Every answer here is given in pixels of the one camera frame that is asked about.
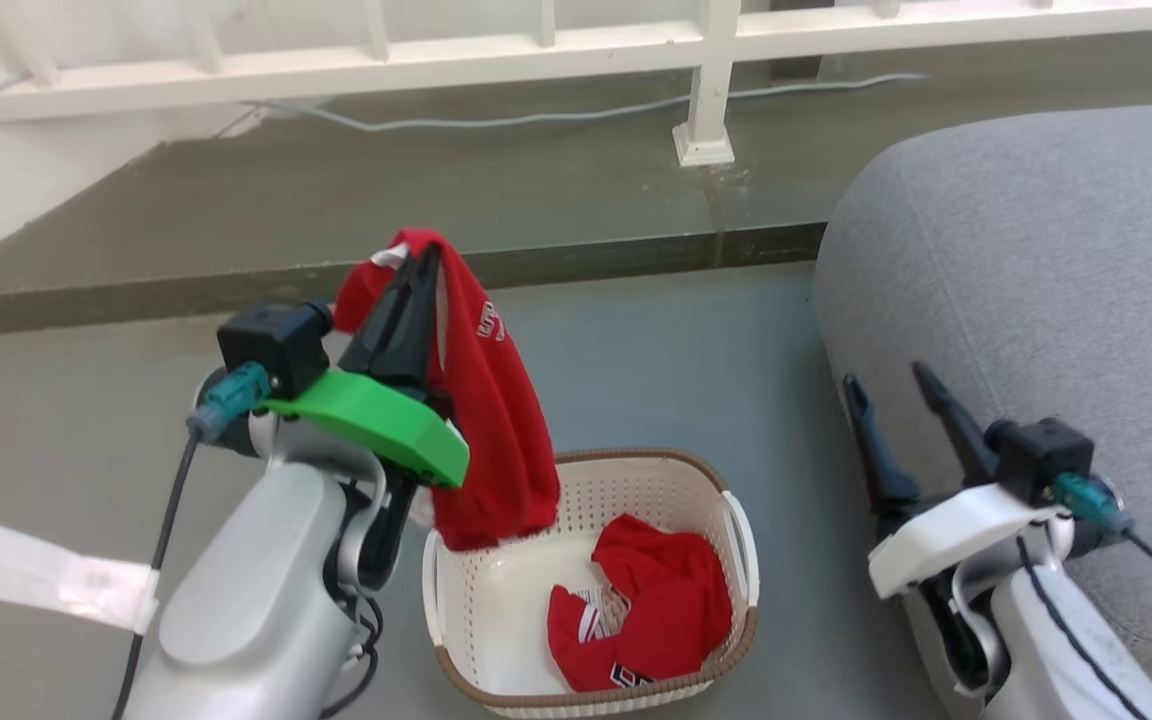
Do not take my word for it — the thin light grey floor cable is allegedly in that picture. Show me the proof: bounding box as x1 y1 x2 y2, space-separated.
0 72 929 156

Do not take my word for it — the teal left camera connector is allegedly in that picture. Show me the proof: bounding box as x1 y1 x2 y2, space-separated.
186 362 272 443

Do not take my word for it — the grey fabric sofa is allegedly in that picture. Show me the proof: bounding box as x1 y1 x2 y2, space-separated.
814 98 1152 720

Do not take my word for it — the black left camera cable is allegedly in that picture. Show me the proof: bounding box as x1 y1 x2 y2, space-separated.
111 432 199 720

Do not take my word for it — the white basket with brown rim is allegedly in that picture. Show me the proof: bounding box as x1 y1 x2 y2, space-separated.
421 448 762 720

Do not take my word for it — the red jersey with navy trim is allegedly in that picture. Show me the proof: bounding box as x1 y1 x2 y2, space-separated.
546 513 734 693

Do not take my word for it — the red jersey with white lettering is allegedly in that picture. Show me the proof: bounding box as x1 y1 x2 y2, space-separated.
333 228 562 553

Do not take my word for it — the dark grey wall pillar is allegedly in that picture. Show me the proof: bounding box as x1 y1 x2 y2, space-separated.
766 0 837 81

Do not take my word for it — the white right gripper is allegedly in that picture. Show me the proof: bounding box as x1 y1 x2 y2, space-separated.
841 361 1065 601

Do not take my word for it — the white metal railing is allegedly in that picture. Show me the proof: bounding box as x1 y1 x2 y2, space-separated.
0 0 1152 168

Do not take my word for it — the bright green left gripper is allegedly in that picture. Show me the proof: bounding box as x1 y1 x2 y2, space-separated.
264 248 471 490

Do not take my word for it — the teal right camera connector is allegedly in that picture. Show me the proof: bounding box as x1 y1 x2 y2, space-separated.
1054 472 1134 538

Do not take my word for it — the white tape strip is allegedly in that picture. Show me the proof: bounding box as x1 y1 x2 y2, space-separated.
0 517 159 635

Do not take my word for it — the teal camera connector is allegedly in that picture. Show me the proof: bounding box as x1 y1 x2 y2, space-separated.
186 362 272 443
1054 472 1134 538

